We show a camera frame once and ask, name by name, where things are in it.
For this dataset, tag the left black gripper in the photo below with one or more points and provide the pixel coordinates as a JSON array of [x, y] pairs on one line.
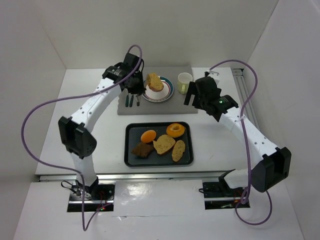
[[135, 89]]

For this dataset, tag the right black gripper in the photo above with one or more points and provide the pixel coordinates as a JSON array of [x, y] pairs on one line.
[[196, 92]]

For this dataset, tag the seeded bread slice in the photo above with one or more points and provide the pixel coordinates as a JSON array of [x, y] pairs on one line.
[[163, 144], [154, 82], [178, 150]]

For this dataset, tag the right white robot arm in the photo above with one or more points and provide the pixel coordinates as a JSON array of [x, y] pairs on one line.
[[269, 164]]

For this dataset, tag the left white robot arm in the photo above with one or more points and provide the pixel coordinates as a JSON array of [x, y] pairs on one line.
[[76, 131]]

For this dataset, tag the brown chocolate bread piece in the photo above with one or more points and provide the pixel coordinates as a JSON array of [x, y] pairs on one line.
[[142, 150]]

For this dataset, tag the pale green mug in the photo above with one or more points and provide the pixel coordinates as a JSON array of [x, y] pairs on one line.
[[183, 82]]

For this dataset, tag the white plate green red rim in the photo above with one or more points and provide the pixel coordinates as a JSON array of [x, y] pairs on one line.
[[161, 96]]

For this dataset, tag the orange glazed donut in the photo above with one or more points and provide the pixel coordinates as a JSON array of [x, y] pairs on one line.
[[175, 130]]

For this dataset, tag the orange round bun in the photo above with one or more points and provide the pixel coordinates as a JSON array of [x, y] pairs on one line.
[[148, 136]]

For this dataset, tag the black serving tray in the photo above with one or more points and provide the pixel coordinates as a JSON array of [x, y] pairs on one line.
[[133, 133]]

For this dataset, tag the gold fork green handle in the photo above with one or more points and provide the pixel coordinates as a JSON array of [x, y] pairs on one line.
[[131, 101]]

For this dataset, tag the gold spoon green handle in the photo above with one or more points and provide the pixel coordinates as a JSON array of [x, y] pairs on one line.
[[127, 100]]

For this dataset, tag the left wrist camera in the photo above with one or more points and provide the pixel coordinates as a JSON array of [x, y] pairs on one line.
[[130, 61]]

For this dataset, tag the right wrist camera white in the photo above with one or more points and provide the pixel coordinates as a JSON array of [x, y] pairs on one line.
[[213, 74]]

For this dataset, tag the aluminium rail right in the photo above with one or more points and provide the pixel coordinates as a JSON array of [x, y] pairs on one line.
[[243, 92]]

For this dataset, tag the aluminium rail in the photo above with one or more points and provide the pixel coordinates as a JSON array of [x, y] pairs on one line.
[[243, 92], [139, 176]]

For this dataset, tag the aluminium rail front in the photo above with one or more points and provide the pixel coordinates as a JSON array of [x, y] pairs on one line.
[[139, 176]]

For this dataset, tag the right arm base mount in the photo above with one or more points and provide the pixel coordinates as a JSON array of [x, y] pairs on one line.
[[219, 196]]

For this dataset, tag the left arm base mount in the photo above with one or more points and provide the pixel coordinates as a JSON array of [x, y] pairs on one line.
[[102, 199]]

